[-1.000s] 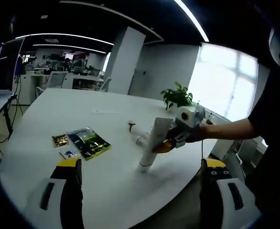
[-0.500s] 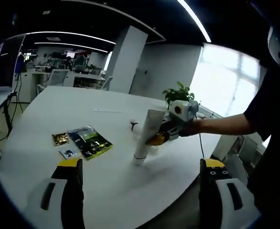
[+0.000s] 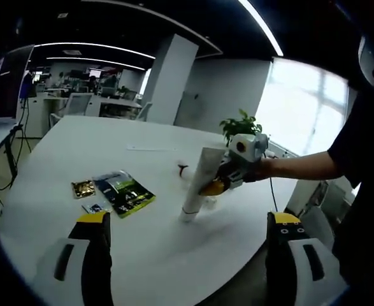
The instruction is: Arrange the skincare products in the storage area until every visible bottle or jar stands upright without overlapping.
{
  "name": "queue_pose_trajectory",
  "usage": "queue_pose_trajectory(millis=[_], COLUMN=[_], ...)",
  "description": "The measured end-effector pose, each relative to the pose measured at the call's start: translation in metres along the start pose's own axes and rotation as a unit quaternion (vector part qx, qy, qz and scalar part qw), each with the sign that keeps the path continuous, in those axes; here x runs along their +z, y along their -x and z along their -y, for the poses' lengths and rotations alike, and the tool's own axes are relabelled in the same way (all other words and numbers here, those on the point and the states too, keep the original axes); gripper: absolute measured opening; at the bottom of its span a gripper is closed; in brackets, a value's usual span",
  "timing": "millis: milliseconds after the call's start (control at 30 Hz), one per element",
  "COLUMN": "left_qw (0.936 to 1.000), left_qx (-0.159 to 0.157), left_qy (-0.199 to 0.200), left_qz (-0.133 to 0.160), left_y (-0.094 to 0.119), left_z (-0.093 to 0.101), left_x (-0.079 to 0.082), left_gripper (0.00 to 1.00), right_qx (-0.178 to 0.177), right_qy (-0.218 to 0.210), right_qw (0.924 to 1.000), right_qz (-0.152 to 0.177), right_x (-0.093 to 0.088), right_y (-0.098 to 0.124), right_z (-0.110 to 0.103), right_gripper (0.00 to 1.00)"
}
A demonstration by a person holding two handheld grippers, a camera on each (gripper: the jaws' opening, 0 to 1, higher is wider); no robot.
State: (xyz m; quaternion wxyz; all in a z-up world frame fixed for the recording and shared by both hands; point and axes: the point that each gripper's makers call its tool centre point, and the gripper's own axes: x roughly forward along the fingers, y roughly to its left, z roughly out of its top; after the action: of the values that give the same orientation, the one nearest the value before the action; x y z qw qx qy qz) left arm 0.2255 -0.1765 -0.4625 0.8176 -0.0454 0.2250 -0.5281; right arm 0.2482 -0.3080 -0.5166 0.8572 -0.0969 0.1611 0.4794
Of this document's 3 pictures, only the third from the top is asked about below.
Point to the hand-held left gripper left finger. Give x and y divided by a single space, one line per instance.
97 264

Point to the black laptop stand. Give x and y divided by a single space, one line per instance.
11 153

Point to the large white skincare tube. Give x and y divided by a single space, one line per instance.
202 178

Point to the white chest-worn device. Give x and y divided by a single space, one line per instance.
369 63

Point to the green black skincare sachet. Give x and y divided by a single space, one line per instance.
126 194

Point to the person's dark shirt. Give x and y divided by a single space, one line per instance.
365 191

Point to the gold skincare sachet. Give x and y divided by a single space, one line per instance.
83 188

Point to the red collar skincare pump bottle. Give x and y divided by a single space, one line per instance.
183 169

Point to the large bright window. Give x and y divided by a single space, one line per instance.
301 105

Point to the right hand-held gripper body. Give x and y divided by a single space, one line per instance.
248 153

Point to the long ceiling light strip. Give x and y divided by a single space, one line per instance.
263 25

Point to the white office chair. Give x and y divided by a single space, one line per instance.
146 111
80 103

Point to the potted green plant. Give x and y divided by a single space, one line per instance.
241 126

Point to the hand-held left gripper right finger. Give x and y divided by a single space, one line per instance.
279 264

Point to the small silver skincare sachet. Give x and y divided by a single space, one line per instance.
94 208

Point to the person's right hand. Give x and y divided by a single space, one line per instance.
261 170

